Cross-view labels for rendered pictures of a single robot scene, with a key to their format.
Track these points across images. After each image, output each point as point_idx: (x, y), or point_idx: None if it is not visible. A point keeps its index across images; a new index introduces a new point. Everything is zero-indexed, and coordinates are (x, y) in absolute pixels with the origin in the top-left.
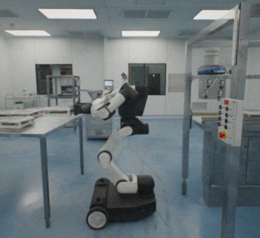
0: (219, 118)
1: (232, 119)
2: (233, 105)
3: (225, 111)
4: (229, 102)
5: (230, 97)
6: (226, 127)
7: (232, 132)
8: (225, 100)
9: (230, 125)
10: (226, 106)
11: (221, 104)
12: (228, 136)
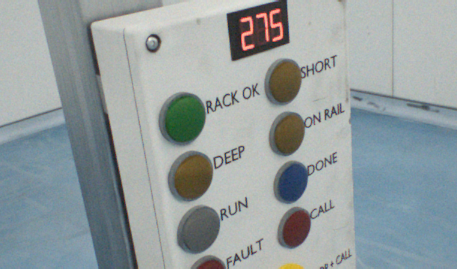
0: (209, 230)
1: (348, 125)
2: (345, 19)
3: (260, 113)
4: (301, 13)
5: (106, 10)
6: (310, 221)
7: (353, 211)
8: (248, 21)
9: (336, 179)
10: (268, 61)
11: (190, 84)
12: (327, 261)
